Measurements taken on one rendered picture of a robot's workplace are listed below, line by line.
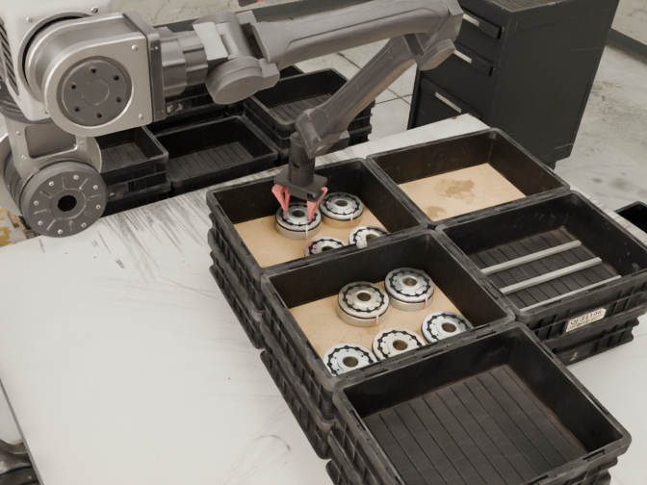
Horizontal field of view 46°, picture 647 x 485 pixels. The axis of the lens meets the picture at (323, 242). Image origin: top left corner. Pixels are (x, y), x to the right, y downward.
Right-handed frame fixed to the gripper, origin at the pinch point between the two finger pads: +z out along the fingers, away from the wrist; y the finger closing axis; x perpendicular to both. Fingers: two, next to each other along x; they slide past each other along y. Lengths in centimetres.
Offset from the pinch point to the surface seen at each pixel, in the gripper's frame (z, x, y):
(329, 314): 3.5, 23.0, -18.5
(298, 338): -6.6, 40.7, -19.6
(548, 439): 3, 33, -65
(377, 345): 0.1, 29.5, -31.1
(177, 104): 37, -80, 86
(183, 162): 51, -66, 75
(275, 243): 4.0, 8.3, 1.3
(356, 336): 3.4, 26.0, -25.7
